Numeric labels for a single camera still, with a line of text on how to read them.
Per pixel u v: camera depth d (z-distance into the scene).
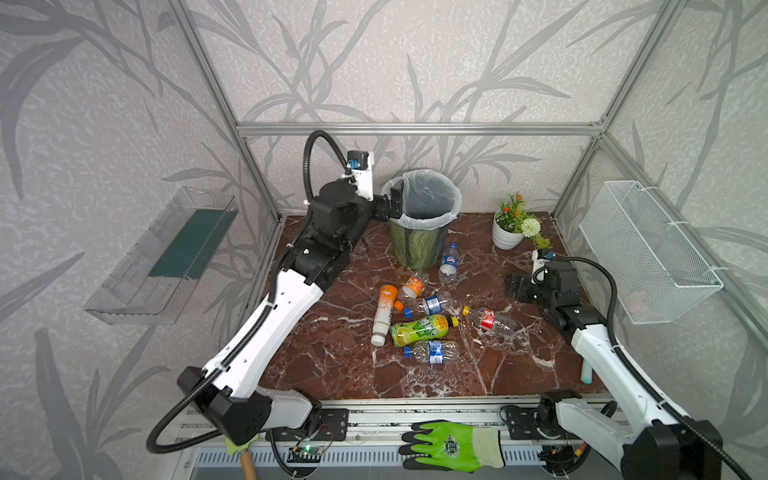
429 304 0.90
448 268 1.02
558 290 0.61
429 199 1.02
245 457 0.69
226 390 0.38
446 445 0.69
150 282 0.64
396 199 0.57
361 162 0.51
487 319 0.87
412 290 0.94
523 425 0.73
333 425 0.73
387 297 0.92
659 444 0.38
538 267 0.72
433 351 0.83
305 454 0.72
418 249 0.94
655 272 0.64
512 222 1.02
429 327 0.84
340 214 0.45
